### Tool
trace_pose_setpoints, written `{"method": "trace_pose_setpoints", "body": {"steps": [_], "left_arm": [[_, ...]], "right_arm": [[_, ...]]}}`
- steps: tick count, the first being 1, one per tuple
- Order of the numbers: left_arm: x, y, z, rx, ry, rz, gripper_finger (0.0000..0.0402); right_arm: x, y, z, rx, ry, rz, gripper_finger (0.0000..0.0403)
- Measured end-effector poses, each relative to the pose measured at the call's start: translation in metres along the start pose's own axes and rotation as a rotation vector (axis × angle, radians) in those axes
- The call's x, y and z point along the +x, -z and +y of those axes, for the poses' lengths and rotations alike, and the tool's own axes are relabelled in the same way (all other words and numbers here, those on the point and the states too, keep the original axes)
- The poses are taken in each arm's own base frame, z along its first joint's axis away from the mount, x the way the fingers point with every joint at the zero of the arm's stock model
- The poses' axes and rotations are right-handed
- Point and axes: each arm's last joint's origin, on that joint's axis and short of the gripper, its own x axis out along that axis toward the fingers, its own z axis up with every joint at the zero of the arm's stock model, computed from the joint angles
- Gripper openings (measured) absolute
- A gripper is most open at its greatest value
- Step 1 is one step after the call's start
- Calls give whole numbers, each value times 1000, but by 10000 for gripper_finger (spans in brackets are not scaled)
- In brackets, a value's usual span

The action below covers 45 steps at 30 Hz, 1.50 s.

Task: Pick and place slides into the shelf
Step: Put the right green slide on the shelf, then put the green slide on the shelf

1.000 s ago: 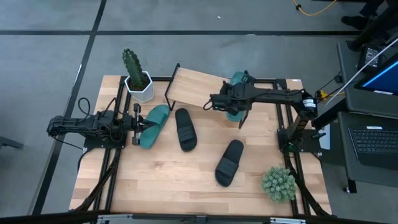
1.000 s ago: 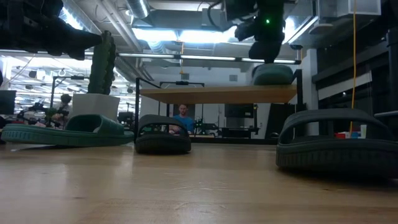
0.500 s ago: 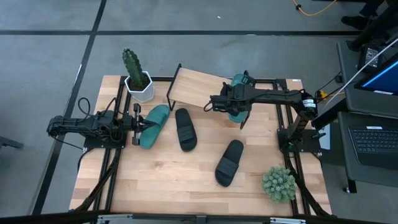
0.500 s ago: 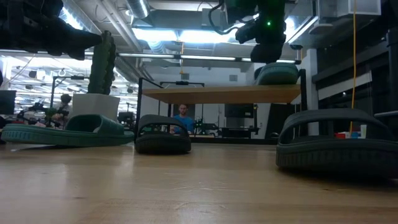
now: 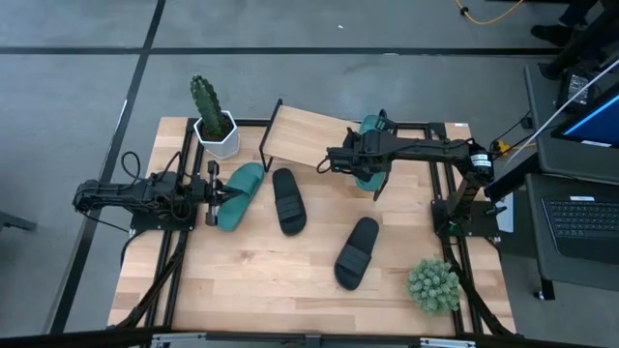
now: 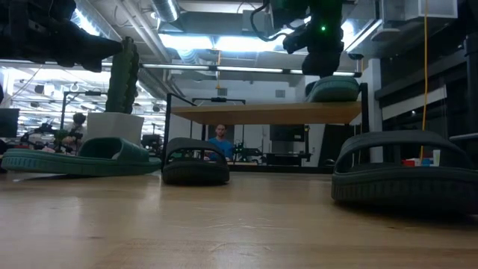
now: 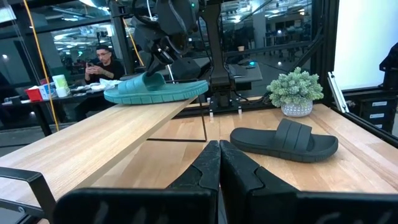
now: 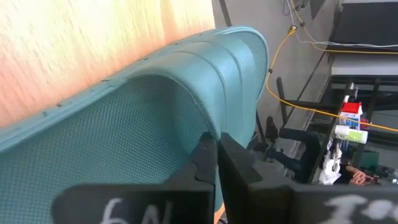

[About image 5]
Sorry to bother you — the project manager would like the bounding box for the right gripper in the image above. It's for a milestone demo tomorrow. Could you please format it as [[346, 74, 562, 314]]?
[[345, 128, 396, 184]]

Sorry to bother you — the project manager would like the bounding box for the black rig post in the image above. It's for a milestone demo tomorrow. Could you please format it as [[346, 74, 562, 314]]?
[[485, 153, 542, 204], [541, 7, 619, 81]]

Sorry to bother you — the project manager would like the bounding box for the person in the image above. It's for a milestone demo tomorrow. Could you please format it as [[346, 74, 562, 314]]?
[[530, 0, 605, 47]]

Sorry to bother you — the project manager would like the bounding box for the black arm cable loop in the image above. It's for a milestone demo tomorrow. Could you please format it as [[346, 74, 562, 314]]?
[[120, 151, 146, 184]]

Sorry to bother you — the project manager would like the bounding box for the white cable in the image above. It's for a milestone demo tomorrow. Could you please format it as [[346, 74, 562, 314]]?
[[502, 57, 619, 165]]

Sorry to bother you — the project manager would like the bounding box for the black laptop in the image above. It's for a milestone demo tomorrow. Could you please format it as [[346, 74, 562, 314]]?
[[541, 194, 619, 266]]

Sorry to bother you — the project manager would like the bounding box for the wooden shelf with black frame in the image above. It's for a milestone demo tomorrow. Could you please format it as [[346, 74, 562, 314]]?
[[259, 99, 398, 203]]

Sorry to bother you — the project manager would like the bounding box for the yellow plug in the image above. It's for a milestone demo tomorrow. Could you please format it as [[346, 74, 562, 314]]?
[[491, 138, 515, 157]]

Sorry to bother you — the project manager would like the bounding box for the dark side desk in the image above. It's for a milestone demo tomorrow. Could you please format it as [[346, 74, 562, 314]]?
[[524, 62, 619, 296]]

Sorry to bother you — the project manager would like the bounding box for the green rubber slide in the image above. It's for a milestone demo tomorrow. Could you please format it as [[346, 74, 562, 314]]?
[[355, 114, 390, 193], [216, 161, 266, 233]]

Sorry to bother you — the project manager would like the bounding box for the yellow cable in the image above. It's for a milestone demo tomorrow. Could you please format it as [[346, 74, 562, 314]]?
[[454, 0, 526, 25]]

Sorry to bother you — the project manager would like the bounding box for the black rubber slide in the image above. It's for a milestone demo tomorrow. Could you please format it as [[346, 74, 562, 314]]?
[[272, 167, 309, 237], [333, 216, 381, 292]]

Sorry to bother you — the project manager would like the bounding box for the white faceted plant pot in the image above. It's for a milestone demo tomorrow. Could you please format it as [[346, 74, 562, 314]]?
[[192, 109, 241, 160]]

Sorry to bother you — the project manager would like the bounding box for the monitor with blue screen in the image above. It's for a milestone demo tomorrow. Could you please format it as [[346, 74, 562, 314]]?
[[550, 81, 619, 149]]

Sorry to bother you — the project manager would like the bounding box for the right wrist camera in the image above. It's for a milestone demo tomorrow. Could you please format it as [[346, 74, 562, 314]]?
[[326, 146, 362, 176]]

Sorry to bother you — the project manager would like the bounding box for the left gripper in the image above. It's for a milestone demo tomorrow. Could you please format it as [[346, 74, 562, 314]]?
[[191, 160, 245, 227]]

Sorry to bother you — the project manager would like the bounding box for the tall green cactus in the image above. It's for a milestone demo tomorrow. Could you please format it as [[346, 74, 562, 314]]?
[[190, 74, 228, 141]]

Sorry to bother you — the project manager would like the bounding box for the small round green plant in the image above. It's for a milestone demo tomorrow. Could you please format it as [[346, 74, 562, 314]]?
[[405, 258, 461, 316]]

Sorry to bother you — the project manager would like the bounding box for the black power adapter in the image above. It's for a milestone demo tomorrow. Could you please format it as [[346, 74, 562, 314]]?
[[555, 67, 599, 111]]

